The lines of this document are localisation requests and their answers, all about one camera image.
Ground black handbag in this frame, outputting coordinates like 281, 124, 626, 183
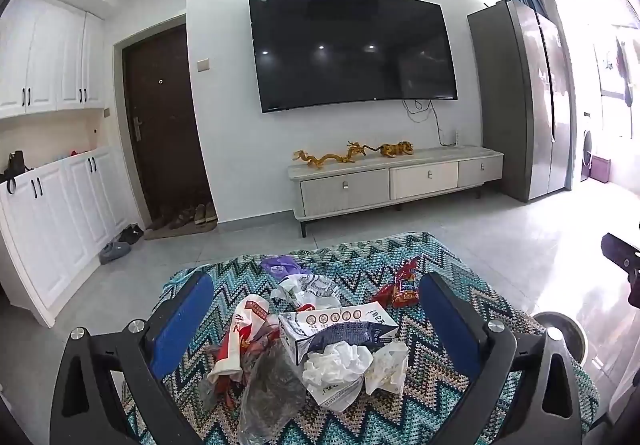
0, 150, 35, 193

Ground white wall cabinet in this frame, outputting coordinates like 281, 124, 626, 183
0, 0, 106, 119

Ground white washing machine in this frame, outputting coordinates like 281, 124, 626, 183
580, 112, 598, 183

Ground white base cabinet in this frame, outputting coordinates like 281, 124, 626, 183
0, 147, 143, 328

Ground hanging clothes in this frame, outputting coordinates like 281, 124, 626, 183
615, 32, 640, 108

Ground blue and white tissue box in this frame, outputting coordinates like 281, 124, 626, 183
277, 301, 401, 367

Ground red and white plastic bag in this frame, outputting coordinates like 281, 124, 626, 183
206, 295, 281, 392

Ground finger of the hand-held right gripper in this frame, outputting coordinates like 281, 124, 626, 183
601, 232, 640, 308

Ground row of brown shoes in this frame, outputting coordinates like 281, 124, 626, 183
150, 202, 218, 231

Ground white television stand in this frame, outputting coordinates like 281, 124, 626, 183
286, 145, 505, 238

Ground round trash bin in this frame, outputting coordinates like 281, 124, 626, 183
531, 310, 587, 368

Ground golden dragon figurine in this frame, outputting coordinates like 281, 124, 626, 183
293, 141, 378, 170

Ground grey double-door refrigerator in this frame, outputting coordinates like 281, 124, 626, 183
467, 0, 573, 203

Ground brown doormat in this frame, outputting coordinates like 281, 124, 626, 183
144, 220, 218, 241

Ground zigzag knitted blanket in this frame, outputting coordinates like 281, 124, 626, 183
122, 232, 601, 445

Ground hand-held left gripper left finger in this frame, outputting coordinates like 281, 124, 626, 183
50, 270, 216, 445

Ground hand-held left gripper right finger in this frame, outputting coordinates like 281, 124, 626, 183
419, 271, 583, 445

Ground red snack wrapper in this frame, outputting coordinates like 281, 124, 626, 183
372, 257, 426, 310

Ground dark brown entrance door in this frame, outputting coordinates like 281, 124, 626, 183
122, 25, 211, 227

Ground black wall-mounted television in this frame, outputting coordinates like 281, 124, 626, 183
248, 0, 459, 114

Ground clear plastic bag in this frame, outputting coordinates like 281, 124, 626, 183
239, 340, 307, 445

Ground television cables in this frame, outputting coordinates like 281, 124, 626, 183
402, 98, 449, 146

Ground golden tiger figurine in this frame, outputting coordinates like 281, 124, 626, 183
379, 141, 415, 159

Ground white tissue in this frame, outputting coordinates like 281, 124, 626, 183
302, 341, 373, 396

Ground purple storage box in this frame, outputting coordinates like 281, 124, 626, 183
589, 152, 612, 184

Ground white paper wrapper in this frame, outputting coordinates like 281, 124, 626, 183
365, 342, 410, 396

